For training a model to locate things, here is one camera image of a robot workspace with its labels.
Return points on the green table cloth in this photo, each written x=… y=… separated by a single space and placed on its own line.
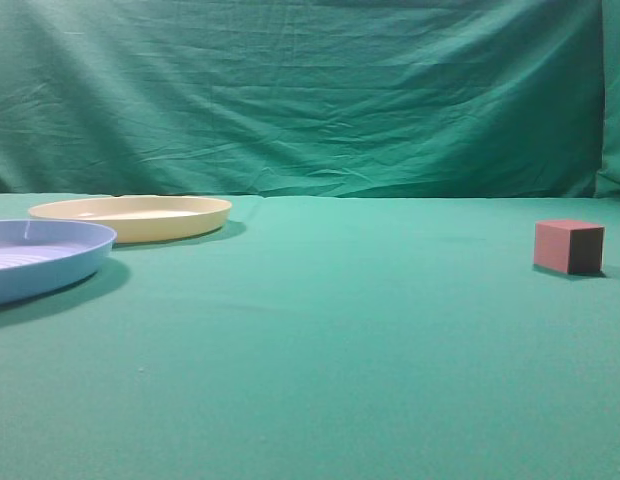
x=319 y=338

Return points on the red cube block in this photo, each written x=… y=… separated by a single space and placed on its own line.
x=570 y=247

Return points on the green backdrop cloth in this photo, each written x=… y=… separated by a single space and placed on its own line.
x=365 y=99

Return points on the cream yellow plastic plate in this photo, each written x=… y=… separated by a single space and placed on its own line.
x=143 y=218

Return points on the light blue plastic plate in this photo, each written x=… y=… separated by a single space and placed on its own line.
x=41 y=256

